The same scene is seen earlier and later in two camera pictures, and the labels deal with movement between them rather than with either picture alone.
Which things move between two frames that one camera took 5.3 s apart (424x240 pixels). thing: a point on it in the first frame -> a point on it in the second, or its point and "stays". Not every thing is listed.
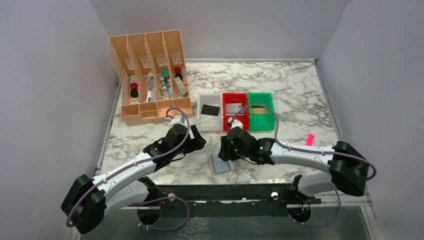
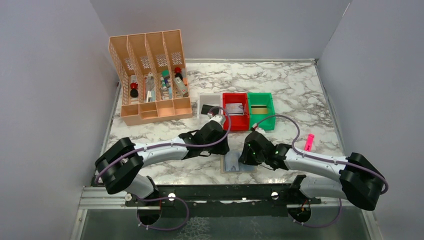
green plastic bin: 261,122 stays
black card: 210,110 stays
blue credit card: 219,165 -> 231,163
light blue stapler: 153,95 stays
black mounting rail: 226,201 stays
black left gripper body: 194,141 -> 211,131
